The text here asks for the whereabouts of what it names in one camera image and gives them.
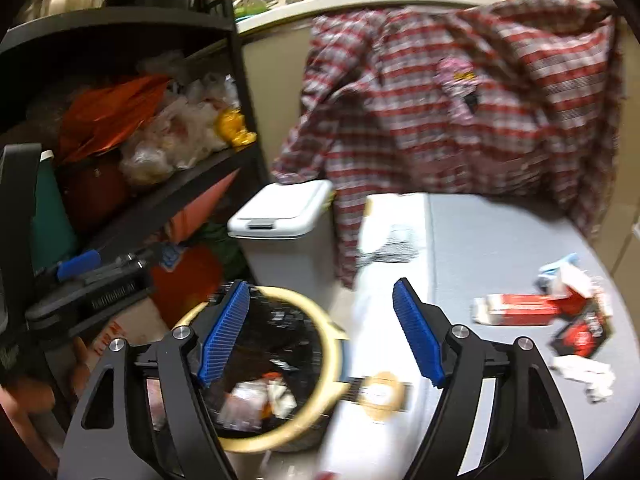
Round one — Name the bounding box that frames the cardboard box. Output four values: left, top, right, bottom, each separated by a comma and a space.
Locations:
87, 300, 173, 376

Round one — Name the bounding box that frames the black trash bag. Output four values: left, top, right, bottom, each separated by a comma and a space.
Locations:
197, 287, 326, 436

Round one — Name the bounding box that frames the dark red bag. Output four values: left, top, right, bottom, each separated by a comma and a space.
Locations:
62, 157, 128, 233

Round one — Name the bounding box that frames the orange plastic bag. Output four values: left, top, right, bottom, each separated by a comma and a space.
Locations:
57, 74, 173, 166

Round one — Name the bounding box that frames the red plaid shirt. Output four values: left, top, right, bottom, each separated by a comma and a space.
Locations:
270, 0, 626, 291

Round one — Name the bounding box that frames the orange printed package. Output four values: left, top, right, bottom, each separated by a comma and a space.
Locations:
150, 170, 241, 316

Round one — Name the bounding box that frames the yellow plastic bag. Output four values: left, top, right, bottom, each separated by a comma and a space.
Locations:
215, 107, 258, 148

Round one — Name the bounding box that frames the white printed board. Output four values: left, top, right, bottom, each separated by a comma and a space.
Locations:
320, 194, 436, 480

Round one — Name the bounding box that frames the white lidded bin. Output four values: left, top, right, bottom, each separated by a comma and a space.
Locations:
226, 179, 351, 306

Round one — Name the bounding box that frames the green dish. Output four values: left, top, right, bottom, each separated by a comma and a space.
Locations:
232, 0, 271, 18

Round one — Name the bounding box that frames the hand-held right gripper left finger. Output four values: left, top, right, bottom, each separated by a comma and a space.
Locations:
60, 280, 251, 480

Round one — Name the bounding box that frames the grey table mat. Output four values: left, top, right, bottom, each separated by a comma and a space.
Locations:
410, 192, 621, 480

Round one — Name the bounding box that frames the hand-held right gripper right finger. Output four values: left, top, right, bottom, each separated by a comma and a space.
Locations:
392, 277, 583, 480

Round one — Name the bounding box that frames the light blue packet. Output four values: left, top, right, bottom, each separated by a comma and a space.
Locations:
539, 254, 581, 281

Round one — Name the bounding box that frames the white kitchen countertop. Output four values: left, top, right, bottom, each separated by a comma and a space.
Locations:
235, 0, 506, 36

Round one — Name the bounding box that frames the clear plastic bag bundle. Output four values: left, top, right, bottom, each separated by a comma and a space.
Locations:
120, 72, 241, 186

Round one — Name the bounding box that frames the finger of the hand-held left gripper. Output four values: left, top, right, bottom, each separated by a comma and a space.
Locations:
37, 249, 103, 286
60, 245, 168, 293

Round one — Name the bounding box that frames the red and white carton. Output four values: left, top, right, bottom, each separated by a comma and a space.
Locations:
472, 292, 563, 328

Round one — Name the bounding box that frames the torn red white box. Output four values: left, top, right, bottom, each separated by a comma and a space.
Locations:
537, 260, 613, 316

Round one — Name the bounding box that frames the black shelf rack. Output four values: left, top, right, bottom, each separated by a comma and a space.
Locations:
0, 0, 266, 361

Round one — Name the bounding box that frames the black and red packet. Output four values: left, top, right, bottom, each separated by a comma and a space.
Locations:
547, 305, 616, 358

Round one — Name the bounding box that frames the green box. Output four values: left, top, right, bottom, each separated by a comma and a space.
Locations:
31, 150, 78, 271

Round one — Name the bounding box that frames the white paper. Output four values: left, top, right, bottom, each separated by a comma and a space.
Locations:
550, 355, 616, 403

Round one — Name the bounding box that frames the clear plastic wrapper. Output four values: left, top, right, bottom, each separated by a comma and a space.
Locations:
217, 380, 273, 428

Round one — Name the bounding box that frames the round beige-rimmed trash can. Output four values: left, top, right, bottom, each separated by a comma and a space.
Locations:
167, 284, 352, 456

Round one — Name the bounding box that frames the person's left hand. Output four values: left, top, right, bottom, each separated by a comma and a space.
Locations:
0, 335, 93, 476

